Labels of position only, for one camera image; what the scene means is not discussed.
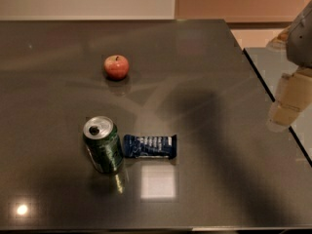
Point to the grey side table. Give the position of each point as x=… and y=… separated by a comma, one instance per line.
x=269, y=67

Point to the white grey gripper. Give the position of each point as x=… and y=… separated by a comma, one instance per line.
x=300, y=42

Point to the red apple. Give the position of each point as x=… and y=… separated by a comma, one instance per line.
x=116, y=67

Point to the blue rxbar wrapper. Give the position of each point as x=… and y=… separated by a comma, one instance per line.
x=150, y=146

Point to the green soda can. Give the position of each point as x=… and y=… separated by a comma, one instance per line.
x=101, y=138

